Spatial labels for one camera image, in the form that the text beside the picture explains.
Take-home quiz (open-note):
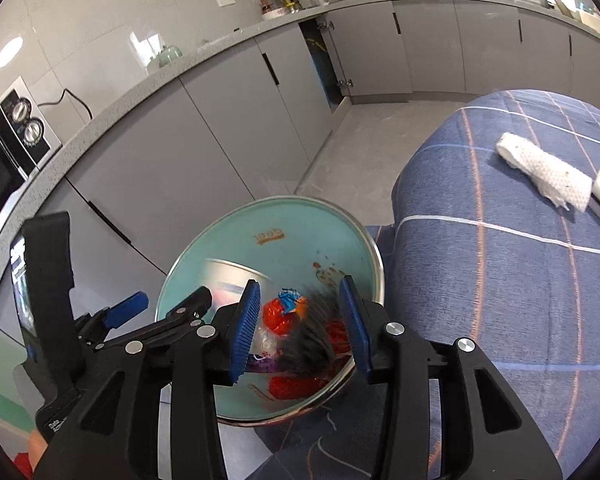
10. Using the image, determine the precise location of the black power cable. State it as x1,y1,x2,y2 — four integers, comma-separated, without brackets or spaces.
37,88,94,119

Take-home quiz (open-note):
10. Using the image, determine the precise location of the green mat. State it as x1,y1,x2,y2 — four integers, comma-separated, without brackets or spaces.
0,332,47,442

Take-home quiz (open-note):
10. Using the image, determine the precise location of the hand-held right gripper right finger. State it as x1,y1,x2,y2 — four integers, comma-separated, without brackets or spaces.
337,274,563,480

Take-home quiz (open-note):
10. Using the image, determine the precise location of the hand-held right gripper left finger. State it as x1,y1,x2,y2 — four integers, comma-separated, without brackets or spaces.
32,279,263,480

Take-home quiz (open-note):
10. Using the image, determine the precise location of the blue plaid blanket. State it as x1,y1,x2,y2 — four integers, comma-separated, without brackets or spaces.
245,88,600,480

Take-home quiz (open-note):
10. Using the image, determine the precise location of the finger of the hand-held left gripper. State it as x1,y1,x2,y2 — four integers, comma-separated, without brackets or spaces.
93,286,214,357
77,291,150,344

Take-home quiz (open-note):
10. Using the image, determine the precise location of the red foil wrapper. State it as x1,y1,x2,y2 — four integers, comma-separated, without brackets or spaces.
262,287,309,337

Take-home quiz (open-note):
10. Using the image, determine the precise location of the teal metal basin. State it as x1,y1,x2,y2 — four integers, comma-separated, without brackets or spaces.
155,195,385,426

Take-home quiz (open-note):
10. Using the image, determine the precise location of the row of grey cabinet doors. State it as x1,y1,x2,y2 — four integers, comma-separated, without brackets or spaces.
0,0,600,347

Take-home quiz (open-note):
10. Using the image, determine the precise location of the black mesh net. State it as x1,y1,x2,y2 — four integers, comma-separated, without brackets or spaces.
277,287,347,377

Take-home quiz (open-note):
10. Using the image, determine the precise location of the grey kitchen countertop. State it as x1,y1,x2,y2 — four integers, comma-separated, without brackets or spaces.
0,0,600,322

